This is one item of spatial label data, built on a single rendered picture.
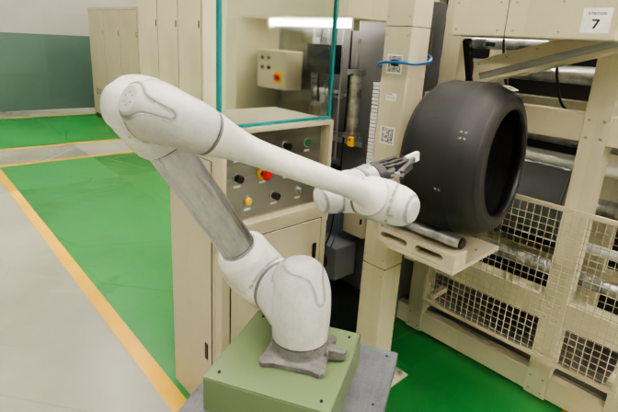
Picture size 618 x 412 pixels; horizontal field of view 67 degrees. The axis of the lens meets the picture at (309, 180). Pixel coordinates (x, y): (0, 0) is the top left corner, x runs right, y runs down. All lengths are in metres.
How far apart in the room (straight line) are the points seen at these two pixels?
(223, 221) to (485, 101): 0.96
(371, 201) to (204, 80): 4.08
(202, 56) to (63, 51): 5.70
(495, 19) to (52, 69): 9.22
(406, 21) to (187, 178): 1.14
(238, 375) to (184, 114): 0.70
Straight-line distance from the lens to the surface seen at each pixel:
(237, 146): 1.01
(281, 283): 1.22
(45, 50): 10.39
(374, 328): 2.32
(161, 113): 0.91
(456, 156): 1.61
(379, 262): 2.16
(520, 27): 2.00
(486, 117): 1.66
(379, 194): 1.14
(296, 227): 1.97
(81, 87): 10.59
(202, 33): 5.06
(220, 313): 1.91
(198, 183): 1.16
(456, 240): 1.81
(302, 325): 1.24
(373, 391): 1.46
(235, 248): 1.29
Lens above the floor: 1.59
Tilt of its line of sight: 17 degrees down
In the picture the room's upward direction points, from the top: 3 degrees clockwise
